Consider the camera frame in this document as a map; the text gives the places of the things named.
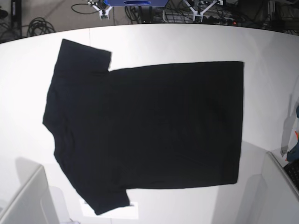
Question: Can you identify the white right partition panel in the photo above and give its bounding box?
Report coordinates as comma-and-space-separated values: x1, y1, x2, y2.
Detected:
257, 152, 299, 224

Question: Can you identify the black T-shirt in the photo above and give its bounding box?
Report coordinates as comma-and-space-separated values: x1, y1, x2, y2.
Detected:
43, 39, 244, 215

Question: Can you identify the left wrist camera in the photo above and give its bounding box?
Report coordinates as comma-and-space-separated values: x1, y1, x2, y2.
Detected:
194, 14, 203, 23

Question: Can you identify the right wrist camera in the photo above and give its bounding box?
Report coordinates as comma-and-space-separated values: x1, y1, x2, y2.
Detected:
99, 10, 109, 20

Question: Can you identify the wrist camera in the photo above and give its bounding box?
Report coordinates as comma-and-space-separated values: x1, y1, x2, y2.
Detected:
99, 10, 109, 20
194, 14, 203, 23

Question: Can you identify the white left partition panel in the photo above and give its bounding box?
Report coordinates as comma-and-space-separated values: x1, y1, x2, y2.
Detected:
0, 165, 59, 224

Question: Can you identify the black keyboard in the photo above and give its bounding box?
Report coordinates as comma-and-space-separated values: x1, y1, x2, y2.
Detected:
284, 161, 299, 188

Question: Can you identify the black power strip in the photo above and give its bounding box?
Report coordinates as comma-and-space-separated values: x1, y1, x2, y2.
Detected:
202, 16, 238, 26

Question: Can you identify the white partition panel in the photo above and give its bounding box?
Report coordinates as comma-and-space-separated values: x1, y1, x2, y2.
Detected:
0, 165, 59, 224
257, 152, 299, 224

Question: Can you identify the blue box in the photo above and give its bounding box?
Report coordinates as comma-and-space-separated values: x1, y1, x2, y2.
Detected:
104, 0, 168, 7

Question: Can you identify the coiled black cable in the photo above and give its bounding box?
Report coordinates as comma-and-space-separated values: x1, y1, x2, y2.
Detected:
27, 17, 56, 37

